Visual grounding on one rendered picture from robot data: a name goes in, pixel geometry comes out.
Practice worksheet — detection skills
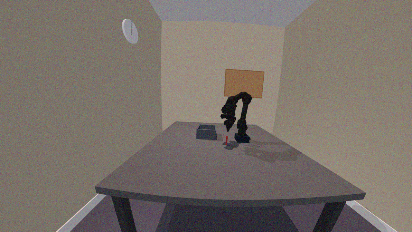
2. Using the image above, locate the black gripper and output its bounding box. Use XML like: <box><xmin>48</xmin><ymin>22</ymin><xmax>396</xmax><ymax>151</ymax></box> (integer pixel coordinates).
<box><xmin>224</xmin><ymin>113</ymin><xmax>236</xmax><ymax>132</ymax></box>

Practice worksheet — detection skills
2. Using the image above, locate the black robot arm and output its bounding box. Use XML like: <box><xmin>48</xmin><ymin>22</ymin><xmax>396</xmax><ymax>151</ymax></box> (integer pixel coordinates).
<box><xmin>221</xmin><ymin>92</ymin><xmax>252</xmax><ymax>136</ymax></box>

